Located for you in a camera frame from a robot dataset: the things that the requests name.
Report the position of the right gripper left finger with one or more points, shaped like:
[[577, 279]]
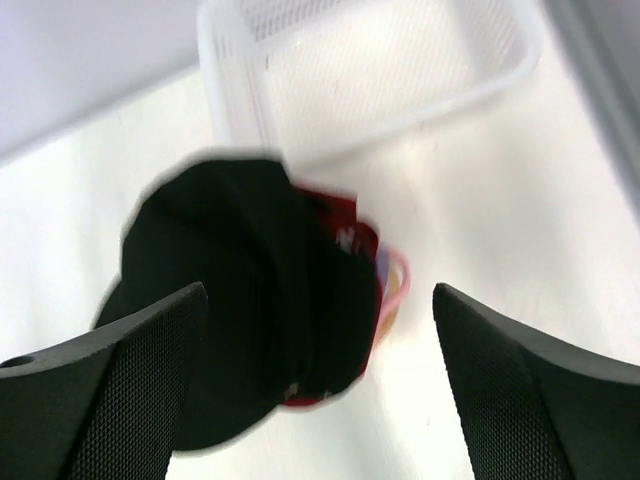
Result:
[[105, 404]]

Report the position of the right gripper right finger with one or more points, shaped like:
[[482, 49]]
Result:
[[533, 406]]

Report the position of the pink baseball cap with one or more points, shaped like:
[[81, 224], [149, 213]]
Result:
[[401, 261]]

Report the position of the black gold-logo cap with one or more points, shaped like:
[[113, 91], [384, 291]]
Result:
[[239, 228]]

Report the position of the purple LA baseball cap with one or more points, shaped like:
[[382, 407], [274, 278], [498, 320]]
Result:
[[382, 266]]

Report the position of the red baseball cap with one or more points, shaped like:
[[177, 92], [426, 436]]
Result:
[[345, 296]]

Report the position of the wooden hat stand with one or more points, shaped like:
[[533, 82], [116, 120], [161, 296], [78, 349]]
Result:
[[392, 298]]

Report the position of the white plastic basket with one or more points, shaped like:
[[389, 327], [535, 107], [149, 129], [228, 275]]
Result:
[[315, 79]]

